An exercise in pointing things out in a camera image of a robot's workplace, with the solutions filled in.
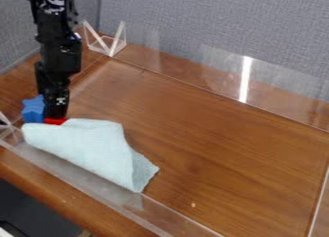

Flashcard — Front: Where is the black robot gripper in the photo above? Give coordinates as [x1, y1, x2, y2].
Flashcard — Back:
[30, 0, 83, 119]

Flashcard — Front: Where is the blue star foam block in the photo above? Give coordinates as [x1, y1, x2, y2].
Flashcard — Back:
[21, 94, 46, 123]

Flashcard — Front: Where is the light blue cloth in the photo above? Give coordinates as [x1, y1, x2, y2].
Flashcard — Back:
[22, 118, 160, 193]

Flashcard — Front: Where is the red block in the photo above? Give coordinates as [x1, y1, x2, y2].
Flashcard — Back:
[45, 118, 69, 125]

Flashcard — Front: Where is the clear acrylic left bracket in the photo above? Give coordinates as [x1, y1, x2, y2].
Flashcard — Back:
[0, 112, 19, 145]

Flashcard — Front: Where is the clear acrylic corner bracket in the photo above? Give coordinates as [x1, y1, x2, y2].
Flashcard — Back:
[83, 20, 128, 58]

